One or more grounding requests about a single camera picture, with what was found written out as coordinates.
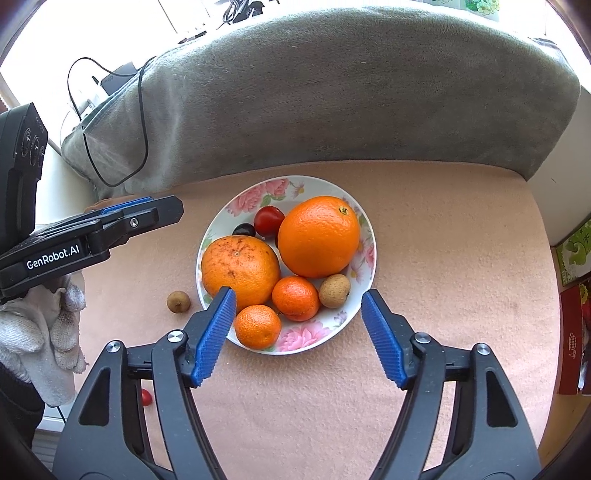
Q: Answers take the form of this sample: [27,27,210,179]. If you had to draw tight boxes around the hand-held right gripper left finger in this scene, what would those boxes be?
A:
[53,286,237,480]

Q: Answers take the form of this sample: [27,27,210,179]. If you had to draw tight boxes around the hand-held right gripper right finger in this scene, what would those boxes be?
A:
[361,290,541,480]

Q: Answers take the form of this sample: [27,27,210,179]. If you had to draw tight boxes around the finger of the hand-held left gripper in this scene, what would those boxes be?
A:
[88,196,184,257]
[84,197,155,222]

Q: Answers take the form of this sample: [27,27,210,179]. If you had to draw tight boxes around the small mandarin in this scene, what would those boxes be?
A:
[234,305,283,350]
[271,275,320,322]

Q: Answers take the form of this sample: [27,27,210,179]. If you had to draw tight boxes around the floral white plate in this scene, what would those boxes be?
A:
[196,175,377,355]

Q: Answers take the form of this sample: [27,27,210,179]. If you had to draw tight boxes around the large smooth orange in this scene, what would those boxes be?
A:
[277,196,361,278]

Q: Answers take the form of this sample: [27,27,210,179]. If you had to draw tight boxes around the red cherry tomato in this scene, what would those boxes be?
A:
[254,206,286,237]

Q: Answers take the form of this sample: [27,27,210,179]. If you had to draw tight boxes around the person's left forearm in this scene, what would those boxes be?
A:
[0,362,45,455]

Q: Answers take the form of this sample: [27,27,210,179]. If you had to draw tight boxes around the person's left hand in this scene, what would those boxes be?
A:
[0,272,88,407]

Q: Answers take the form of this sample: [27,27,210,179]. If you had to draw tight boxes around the blotchy large orange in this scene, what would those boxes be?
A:
[201,235,281,312]

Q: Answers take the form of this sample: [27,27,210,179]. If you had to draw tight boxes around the white power strip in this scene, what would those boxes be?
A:
[74,88,109,117]

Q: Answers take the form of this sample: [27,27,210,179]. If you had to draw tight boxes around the black power adapter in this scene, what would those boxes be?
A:
[102,62,139,93]

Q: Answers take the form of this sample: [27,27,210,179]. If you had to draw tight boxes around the red box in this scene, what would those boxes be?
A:
[556,281,591,396]

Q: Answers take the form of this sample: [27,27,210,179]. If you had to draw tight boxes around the green printed box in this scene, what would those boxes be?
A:
[554,220,591,287]

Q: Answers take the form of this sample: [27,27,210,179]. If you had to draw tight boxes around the grey plush blanket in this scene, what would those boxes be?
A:
[61,7,581,200]

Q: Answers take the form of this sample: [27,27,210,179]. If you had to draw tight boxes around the black cable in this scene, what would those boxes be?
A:
[68,56,158,188]

